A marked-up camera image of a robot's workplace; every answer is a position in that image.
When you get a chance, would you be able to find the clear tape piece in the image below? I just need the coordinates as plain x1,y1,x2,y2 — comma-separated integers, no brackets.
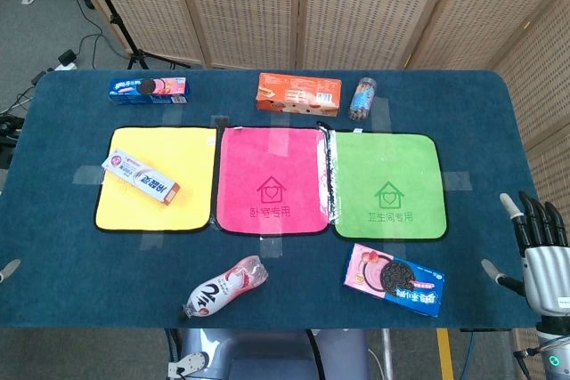
72,165,106,187
259,236,284,258
140,231,173,253
368,96,394,133
442,171,473,192

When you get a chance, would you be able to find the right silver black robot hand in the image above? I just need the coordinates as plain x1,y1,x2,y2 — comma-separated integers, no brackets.
480,191,570,315

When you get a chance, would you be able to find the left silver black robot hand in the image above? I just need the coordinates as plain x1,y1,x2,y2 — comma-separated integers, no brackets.
0,258,22,284

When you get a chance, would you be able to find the yellow cloth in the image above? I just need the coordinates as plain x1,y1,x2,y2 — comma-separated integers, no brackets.
94,125,218,234

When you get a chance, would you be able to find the clear jar of biscuit sticks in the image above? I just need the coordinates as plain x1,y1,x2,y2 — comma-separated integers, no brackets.
346,77,379,123

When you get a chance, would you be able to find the grey robot torso base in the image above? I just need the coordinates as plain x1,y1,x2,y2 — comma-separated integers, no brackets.
167,327,371,380

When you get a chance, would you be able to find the white power strip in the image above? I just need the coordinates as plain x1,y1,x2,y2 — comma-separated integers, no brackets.
53,50,80,72

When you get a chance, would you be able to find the orange cracker box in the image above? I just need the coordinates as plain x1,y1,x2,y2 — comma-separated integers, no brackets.
255,71,343,118

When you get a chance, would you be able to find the black tripod stand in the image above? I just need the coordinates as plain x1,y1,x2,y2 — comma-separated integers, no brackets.
77,0,192,70

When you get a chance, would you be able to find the flat pink blue Oreo box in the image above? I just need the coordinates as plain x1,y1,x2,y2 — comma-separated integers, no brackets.
342,243,446,319

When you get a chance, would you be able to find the long blue Oreo box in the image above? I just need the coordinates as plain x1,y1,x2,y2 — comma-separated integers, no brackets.
109,76,190,106

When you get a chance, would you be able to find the pink cloth with house print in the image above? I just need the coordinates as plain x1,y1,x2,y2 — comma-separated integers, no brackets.
212,125,333,237

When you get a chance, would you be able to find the blue felt table cover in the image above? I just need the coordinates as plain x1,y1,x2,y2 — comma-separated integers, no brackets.
0,68,542,331

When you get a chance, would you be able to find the clear plastic drink bottle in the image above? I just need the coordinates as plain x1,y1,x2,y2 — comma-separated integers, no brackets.
181,255,269,320

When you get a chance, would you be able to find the clear plastic wrap strip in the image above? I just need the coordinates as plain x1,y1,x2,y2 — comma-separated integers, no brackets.
315,120,339,224

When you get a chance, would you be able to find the white toothpaste box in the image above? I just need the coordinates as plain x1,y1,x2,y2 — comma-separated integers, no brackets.
101,149,182,207

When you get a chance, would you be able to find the green cloth with house print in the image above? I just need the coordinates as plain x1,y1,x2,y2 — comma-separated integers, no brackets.
331,130,448,242

